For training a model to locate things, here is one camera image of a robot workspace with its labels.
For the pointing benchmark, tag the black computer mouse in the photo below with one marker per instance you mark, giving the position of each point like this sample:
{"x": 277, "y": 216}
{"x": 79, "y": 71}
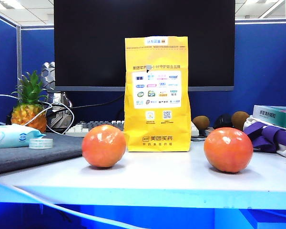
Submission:
{"x": 222, "y": 121}

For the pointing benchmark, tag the blue white wet wipes pack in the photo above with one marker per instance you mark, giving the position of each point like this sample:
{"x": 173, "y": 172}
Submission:
{"x": 7, "y": 138}

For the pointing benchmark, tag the orange fruit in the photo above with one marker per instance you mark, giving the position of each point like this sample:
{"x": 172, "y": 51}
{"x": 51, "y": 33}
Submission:
{"x": 103, "y": 146}
{"x": 228, "y": 150}

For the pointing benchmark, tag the white grey keyboard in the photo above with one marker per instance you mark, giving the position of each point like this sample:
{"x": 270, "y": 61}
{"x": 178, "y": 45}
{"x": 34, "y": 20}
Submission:
{"x": 97, "y": 125}

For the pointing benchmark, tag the clear tape roll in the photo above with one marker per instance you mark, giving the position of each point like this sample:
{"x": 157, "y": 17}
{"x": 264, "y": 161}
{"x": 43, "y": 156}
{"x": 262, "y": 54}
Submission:
{"x": 41, "y": 143}

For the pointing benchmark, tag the grey desk mat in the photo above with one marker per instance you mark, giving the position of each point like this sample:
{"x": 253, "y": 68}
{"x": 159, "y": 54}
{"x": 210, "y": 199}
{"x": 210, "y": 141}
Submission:
{"x": 26, "y": 158}

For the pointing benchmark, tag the teal cardboard box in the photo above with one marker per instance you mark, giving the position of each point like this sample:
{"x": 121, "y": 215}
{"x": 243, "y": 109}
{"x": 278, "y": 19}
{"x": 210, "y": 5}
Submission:
{"x": 276, "y": 115}

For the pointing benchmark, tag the black computer monitor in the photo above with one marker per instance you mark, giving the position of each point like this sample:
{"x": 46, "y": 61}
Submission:
{"x": 90, "y": 47}

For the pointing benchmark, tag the brown kiwi fruit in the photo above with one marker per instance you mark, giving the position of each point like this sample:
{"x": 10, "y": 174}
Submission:
{"x": 201, "y": 122}
{"x": 239, "y": 119}

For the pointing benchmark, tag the yellow paper bag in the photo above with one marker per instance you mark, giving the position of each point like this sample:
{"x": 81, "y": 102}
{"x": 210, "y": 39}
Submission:
{"x": 157, "y": 52}

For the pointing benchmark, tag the small pineapple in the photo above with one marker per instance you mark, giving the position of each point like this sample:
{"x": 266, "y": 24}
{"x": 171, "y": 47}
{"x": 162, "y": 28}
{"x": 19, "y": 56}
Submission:
{"x": 28, "y": 114}

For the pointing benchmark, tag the grey partition post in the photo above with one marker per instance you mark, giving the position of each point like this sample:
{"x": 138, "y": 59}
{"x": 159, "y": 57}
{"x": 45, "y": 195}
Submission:
{"x": 19, "y": 59}

